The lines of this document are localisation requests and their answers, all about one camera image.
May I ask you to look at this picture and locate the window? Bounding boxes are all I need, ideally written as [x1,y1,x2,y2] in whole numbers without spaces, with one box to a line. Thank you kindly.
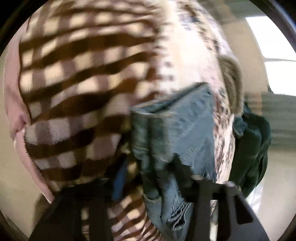
[245,16,296,93]

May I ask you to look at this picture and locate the blue denim pants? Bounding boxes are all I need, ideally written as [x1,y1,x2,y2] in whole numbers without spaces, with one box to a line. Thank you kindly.
[129,82,219,230]

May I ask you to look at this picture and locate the folded grey fleece cloth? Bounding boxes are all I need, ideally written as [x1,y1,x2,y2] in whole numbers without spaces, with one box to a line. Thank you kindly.
[218,55,244,115]

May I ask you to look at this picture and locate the pink bed sheet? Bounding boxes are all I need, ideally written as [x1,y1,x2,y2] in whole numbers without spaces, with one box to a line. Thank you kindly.
[2,23,55,205]

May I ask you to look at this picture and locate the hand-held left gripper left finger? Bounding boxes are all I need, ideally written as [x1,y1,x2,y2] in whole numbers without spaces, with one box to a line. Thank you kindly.
[29,158,130,241]

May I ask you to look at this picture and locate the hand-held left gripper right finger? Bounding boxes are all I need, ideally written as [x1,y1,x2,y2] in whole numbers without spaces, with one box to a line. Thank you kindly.
[173,157,270,241]

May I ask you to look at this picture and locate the dark green fleece garment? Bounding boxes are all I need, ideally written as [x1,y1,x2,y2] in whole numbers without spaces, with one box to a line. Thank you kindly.
[228,101,273,198]

